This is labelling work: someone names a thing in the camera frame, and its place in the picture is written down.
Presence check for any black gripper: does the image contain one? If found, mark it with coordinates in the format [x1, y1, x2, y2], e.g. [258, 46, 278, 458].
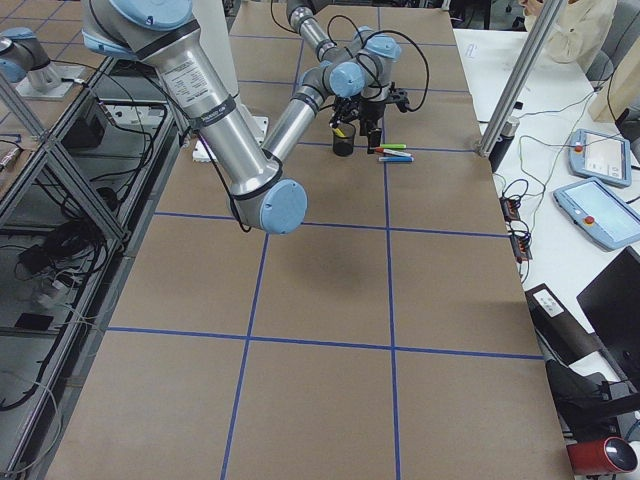
[329, 97, 359, 128]
[358, 87, 410, 154]

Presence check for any green highlighter pen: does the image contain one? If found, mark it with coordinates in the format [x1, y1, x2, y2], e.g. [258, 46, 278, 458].
[379, 144, 407, 150]

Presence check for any red white marker pen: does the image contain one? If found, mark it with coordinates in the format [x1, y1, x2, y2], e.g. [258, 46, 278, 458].
[375, 148, 412, 157]

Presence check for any blue highlighter pen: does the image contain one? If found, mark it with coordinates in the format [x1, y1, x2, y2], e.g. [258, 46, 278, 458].
[378, 155, 414, 163]

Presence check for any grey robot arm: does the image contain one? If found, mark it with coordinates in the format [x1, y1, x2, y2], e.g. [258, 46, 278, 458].
[262, 1, 411, 161]
[82, 1, 333, 234]

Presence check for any black mesh pen cup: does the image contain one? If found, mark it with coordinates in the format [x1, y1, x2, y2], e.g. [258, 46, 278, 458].
[332, 123, 356, 157]

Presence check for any blue teach pendant near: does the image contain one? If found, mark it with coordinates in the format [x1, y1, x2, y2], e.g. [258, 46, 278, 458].
[553, 178, 639, 251]

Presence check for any blue teach pendant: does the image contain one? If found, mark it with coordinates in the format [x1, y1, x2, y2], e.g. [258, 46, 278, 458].
[553, 178, 639, 251]
[568, 129, 632, 188]

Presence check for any blue teach pendant far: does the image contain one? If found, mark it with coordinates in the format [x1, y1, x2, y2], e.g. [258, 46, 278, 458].
[568, 129, 632, 188]

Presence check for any seated person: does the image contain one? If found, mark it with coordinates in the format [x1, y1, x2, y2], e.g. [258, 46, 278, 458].
[544, 0, 617, 72]

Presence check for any black laptop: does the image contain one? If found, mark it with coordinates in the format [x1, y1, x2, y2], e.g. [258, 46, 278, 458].
[577, 247, 639, 388]

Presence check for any red cylindrical bottle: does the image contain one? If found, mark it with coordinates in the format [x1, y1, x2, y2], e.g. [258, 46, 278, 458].
[566, 437, 639, 476]

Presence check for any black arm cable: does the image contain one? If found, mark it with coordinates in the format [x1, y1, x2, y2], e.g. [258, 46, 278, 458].
[327, 14, 430, 114]

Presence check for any aluminium frame post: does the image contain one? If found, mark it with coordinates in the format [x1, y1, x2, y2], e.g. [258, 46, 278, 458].
[476, 0, 566, 158]

